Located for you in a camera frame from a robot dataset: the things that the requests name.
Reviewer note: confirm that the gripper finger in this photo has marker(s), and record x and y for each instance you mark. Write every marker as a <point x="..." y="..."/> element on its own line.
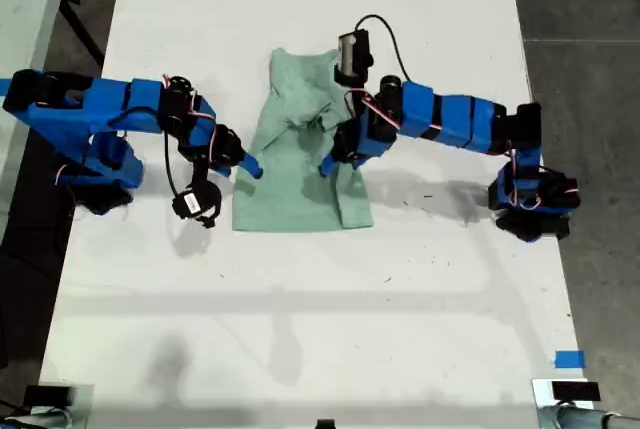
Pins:
<point x="249" y="170"/>
<point x="330" y="164"/>
<point x="359" y="163"/>
<point x="252" y="161"/>

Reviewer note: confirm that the pale green t-shirt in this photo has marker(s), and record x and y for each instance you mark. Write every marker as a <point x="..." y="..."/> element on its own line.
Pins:
<point x="290" y="199"/>

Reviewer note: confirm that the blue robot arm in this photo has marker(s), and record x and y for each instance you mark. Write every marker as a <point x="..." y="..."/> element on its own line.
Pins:
<point x="450" y="114"/>
<point x="110" y="104"/>

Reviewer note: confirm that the black stand leg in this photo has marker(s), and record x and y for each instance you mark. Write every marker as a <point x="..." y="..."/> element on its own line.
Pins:
<point x="81" y="31"/>

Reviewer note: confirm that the blue tape strip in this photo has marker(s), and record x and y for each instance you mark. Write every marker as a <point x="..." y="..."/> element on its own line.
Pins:
<point x="570" y="359"/>
<point x="4" y="86"/>

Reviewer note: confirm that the pale side table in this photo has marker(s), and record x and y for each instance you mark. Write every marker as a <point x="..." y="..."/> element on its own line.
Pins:
<point x="25" y="24"/>

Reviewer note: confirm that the small black box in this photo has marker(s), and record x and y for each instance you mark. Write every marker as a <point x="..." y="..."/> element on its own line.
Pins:
<point x="325" y="424"/>
<point x="575" y="391"/>
<point x="50" y="395"/>

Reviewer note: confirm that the grey pipe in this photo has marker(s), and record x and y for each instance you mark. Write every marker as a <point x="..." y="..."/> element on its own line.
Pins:
<point x="40" y="421"/>
<point x="580" y="419"/>

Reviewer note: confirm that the camera black stalk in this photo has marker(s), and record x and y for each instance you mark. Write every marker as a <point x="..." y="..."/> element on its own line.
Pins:
<point x="200" y="174"/>

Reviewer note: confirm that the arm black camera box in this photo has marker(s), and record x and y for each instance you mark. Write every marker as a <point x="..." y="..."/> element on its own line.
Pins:
<point x="350" y="56"/>
<point x="192" y="201"/>

